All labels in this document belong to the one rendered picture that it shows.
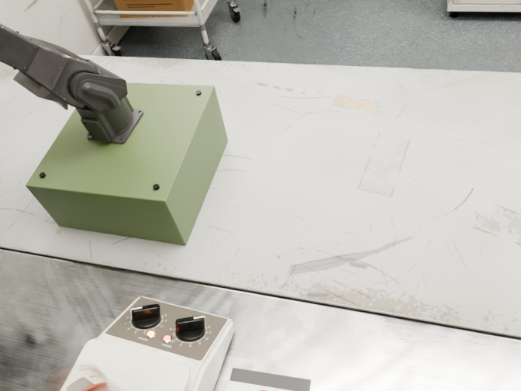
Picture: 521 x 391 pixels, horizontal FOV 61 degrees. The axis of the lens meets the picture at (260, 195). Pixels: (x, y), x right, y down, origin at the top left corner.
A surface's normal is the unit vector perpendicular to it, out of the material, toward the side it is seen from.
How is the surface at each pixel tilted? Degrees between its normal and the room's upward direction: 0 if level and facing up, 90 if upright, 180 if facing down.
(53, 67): 65
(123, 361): 0
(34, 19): 90
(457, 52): 0
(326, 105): 0
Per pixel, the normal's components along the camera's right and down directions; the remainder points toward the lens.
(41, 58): 0.41, 0.31
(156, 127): -0.16, -0.58
